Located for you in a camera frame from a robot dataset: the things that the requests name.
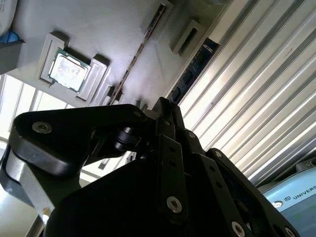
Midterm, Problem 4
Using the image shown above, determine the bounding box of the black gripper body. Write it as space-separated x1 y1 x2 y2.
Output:
43 123 230 237

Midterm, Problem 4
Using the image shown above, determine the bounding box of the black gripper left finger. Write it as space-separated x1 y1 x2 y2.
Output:
9 96 190 224

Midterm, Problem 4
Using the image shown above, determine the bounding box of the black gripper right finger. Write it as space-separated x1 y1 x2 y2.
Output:
171 103 302 237

